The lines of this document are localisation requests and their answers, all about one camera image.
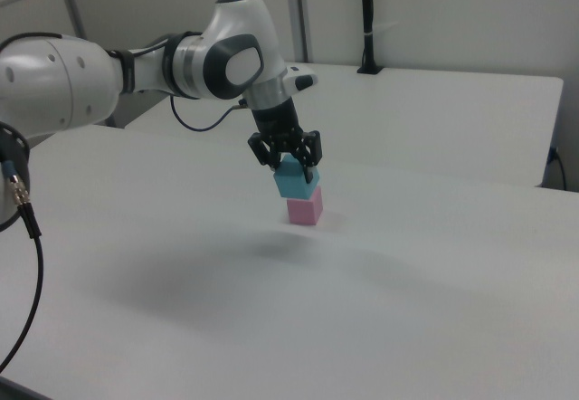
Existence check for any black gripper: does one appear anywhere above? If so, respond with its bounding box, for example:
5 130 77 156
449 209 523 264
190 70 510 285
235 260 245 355
246 99 324 185

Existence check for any pink cube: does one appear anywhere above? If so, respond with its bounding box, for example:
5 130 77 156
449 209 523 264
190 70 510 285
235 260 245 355
287 186 325 227

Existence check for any blue cube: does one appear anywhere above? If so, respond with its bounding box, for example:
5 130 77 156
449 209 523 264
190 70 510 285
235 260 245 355
272 153 321 200

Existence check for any black cable with metal connector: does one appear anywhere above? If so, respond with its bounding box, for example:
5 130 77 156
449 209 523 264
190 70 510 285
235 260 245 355
0 121 45 374

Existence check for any black camera stand pole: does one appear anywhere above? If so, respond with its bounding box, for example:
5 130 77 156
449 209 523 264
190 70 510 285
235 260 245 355
356 0 385 76

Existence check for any black cable at table edge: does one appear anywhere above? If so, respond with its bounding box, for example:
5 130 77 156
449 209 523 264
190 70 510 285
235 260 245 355
547 146 568 191

